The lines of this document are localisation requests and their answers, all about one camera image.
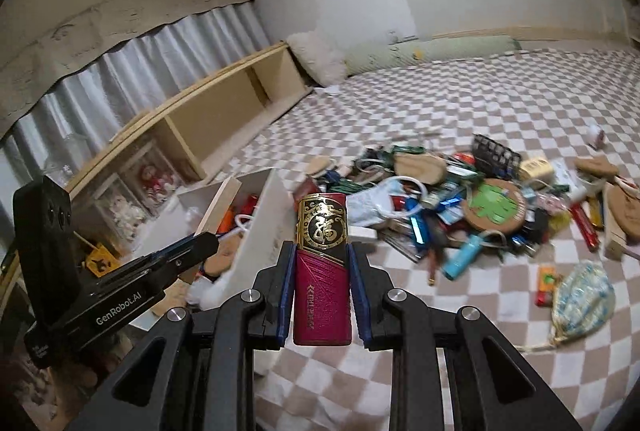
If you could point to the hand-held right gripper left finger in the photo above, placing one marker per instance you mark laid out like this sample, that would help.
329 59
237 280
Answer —
283 296

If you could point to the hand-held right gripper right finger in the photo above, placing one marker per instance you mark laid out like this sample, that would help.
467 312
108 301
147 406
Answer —
361 298

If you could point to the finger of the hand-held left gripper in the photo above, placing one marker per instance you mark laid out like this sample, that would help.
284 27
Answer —
167 247
197 250

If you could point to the magenta and gold lighter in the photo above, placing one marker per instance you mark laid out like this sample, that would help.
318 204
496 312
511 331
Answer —
320 281

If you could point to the white cardboard box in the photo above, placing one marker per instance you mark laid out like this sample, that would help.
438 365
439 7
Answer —
265 221

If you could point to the clear case with white doll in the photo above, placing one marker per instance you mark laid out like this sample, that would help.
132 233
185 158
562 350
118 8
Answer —
117 211

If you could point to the clear case with red doll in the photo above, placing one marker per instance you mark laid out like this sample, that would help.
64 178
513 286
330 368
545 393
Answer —
150 181

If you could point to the white plastic bag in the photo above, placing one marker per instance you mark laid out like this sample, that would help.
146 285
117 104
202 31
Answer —
370 206

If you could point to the round wooden lid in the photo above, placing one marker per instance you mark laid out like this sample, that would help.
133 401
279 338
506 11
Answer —
320 167

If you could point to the long wooden shelf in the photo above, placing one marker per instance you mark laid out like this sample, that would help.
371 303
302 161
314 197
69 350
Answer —
220 111

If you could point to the oval cork coaster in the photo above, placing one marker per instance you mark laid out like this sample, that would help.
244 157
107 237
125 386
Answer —
422 168

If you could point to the round coaster with green print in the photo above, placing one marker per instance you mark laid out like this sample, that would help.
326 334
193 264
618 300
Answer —
492 208

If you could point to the grey curtain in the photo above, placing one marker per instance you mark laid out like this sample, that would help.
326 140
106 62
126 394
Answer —
130 76

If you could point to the small orange green packet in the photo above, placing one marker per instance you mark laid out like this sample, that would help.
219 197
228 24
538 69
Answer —
545 286

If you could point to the white fluffy pillow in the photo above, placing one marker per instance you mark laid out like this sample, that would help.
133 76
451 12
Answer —
315 56

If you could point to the beige curtain valance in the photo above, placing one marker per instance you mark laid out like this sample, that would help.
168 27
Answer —
100 21

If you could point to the long green bolster pillow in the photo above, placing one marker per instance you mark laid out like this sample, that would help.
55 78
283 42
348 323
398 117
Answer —
430 53

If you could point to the light wooden board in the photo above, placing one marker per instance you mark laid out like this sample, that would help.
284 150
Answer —
620 221

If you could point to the small white figurine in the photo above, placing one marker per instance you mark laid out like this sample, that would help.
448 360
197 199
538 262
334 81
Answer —
596 136

